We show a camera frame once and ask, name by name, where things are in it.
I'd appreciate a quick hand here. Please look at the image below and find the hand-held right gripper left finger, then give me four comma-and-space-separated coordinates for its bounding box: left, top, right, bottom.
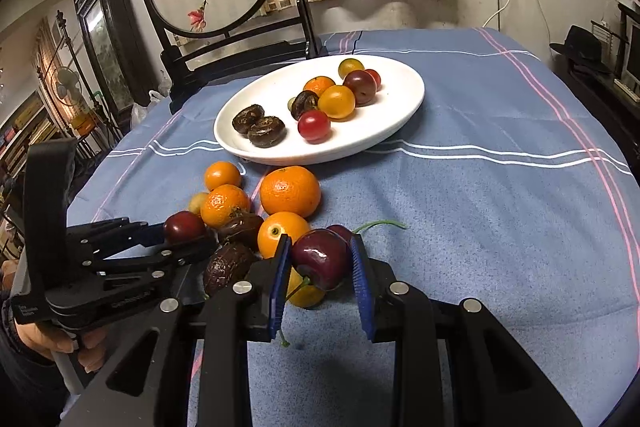
59, 233, 294, 427

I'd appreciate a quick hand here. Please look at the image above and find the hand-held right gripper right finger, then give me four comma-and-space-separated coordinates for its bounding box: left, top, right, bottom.
350, 236, 585, 427

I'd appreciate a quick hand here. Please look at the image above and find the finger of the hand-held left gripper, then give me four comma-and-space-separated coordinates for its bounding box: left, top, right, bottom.
66, 216, 169, 254
82, 233, 219, 289

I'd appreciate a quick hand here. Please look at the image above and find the large dark red plum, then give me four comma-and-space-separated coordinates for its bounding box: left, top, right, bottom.
164, 211, 207, 244

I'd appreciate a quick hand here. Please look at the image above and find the dark red cherry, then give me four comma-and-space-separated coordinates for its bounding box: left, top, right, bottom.
327, 219, 404, 248
287, 229, 351, 303

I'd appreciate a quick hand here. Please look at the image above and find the dark brown water chestnut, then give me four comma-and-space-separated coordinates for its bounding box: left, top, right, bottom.
217, 212, 265, 252
202, 243, 258, 298
247, 116, 287, 148
291, 90, 321, 122
232, 105, 266, 135

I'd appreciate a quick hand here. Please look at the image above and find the white oval plate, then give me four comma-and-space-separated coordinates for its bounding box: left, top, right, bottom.
213, 54, 426, 166

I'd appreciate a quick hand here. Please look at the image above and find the yellow-orange tomato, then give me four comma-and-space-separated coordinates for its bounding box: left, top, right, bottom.
318, 85, 357, 122

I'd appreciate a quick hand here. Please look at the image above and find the small dark red plum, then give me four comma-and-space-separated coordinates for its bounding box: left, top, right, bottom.
343, 70, 378, 105

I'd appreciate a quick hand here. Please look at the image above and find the small bumpy mandarin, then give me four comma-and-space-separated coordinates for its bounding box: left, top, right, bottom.
303, 76, 337, 96
200, 184, 251, 229

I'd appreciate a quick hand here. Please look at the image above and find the green-yellow cherry tomato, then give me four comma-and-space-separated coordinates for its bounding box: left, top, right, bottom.
338, 58, 365, 80

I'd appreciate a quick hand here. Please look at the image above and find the person's left forearm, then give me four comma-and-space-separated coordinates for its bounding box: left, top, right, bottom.
0, 297, 67, 427

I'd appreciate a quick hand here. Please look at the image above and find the person's left hand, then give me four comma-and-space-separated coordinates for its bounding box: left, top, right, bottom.
15, 322, 109, 375

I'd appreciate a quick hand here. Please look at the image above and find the small smooth orange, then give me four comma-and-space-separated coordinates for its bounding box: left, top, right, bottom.
204, 161, 243, 192
257, 211, 312, 259

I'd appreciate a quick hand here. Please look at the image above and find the bookshelf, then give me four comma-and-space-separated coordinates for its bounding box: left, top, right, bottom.
0, 91, 68, 208

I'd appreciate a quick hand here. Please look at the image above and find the large mandarin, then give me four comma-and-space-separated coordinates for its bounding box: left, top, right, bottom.
259, 166, 322, 219

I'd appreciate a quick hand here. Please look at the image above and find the clear plastic bag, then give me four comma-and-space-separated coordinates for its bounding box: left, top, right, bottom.
131, 90, 173, 130

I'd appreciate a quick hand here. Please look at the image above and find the standing electric fan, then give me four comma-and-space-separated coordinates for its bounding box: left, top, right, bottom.
49, 65, 101, 148

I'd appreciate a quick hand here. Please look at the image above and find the blue striped tablecloth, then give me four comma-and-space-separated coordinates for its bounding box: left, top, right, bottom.
65, 27, 640, 427

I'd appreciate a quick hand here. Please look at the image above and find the black framed cabinet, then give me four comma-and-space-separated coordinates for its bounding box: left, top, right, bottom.
72, 0, 158, 120

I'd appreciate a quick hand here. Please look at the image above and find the black hat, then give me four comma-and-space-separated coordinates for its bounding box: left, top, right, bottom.
549, 25, 612, 73

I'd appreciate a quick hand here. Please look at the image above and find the white cable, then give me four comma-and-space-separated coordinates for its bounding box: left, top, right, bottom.
481, 0, 517, 32

